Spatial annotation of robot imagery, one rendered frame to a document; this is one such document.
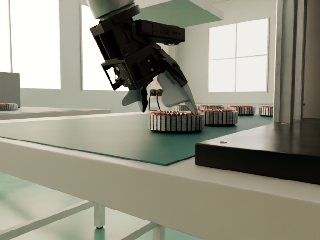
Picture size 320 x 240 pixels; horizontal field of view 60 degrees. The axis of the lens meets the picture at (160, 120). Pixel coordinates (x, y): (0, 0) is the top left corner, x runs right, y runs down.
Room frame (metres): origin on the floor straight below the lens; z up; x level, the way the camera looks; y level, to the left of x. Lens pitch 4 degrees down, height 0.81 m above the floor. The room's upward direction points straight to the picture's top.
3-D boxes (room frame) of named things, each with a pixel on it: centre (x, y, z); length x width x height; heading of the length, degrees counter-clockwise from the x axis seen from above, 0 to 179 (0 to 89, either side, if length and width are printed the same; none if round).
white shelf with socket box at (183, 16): (1.26, -0.04, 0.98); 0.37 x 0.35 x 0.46; 54
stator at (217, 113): (0.69, -0.13, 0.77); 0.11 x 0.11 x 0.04
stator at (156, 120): (0.55, -0.03, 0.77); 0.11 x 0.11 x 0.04
